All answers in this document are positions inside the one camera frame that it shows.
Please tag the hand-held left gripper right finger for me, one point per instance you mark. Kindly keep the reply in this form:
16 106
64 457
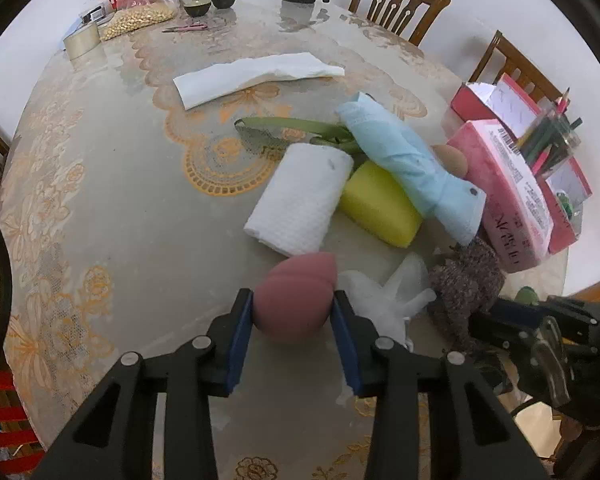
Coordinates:
347 355

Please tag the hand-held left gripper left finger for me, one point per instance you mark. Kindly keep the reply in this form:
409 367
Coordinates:
240 340

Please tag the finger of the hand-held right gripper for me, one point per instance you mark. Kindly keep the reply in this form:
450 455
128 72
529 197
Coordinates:
500 335
525 309

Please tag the brown knitted cloth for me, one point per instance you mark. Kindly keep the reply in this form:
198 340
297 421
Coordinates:
465 280

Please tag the pink makeup sponge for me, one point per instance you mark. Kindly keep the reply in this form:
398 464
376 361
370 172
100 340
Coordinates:
295 300

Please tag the yellow sponge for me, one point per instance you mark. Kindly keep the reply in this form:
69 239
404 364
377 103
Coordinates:
375 200

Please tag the green ribbon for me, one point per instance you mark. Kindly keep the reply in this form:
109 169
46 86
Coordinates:
300 124

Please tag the white plastic glove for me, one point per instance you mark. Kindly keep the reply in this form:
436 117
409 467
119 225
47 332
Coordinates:
375 300

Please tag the pink tissue pack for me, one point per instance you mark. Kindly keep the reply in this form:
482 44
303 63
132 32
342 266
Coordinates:
500 200

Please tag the white rolled towel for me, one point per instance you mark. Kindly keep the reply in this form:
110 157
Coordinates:
300 195

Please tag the beige makeup sponge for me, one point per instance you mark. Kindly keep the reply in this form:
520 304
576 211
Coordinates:
450 160

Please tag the pen holder with pencils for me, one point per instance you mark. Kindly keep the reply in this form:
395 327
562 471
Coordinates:
545 140

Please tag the lace tablecloth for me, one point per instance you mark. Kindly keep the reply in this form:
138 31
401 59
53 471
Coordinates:
130 185

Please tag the light blue rolled cloth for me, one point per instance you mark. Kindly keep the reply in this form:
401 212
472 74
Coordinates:
405 155

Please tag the white papers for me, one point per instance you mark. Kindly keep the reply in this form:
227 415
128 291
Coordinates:
510 100

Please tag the red box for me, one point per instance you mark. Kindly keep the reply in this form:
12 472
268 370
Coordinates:
467 100

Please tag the red stool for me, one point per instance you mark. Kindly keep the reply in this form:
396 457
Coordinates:
10 400

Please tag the white folded cloth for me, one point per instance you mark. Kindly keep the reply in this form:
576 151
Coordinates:
240 75

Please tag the bag of peanuts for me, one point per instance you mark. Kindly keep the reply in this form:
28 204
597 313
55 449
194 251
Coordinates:
135 20

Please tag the clear tape roll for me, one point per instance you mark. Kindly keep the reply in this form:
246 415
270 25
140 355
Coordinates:
80 42

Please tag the small black and white box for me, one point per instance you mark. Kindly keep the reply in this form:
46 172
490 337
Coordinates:
92 14

